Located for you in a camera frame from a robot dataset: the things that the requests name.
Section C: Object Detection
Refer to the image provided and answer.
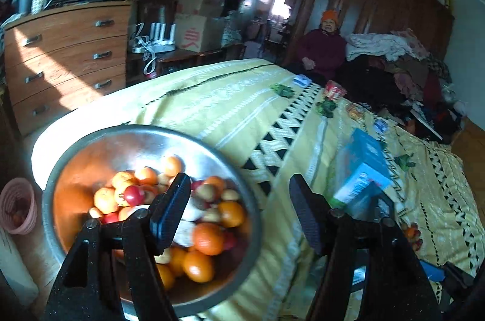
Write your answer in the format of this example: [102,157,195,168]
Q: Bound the mandarin orange front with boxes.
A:
[192,222,224,256]

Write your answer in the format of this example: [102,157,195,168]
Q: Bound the large orange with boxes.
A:
[218,201,246,228]

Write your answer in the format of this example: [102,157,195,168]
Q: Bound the black appliance box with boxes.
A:
[344,182,395,222]

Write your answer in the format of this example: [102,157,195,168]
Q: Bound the metal fruit bowl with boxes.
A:
[42,125,262,320]

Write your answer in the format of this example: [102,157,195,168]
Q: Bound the blue green food box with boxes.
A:
[327,128,392,207]

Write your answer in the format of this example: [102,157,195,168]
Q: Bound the pink wicker basket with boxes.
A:
[0,177,38,235]

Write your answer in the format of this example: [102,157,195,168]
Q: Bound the green leaf bunch centre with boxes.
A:
[316,97,337,118]

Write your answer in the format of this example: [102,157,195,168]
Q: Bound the green leaf bunch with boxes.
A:
[316,97,337,118]
[270,83,294,99]

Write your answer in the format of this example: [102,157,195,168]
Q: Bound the yellow patterned bedspread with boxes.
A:
[31,58,484,320]

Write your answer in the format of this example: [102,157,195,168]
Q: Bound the red snack packet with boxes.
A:
[323,80,347,102]

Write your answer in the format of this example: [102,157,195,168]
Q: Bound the green leaf bunch right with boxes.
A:
[270,83,294,99]

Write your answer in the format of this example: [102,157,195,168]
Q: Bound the blue tissue packet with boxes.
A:
[293,75,312,88]

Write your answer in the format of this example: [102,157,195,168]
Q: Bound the pile of clothes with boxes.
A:
[336,29,466,145]

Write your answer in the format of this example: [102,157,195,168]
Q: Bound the wooden chest of drawers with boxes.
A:
[4,1,132,136]

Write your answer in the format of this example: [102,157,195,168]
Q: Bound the person in orange hat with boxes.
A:
[297,10,346,85]

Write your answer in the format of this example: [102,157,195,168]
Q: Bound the white wifi router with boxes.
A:
[128,22,176,54]

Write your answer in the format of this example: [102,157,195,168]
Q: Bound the cardboard box with red print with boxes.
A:
[175,13,224,52]

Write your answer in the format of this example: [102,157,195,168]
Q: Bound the dark wooden wardrobe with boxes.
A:
[283,0,454,65]

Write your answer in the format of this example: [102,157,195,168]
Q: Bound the white patterned mug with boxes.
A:
[31,0,53,14]

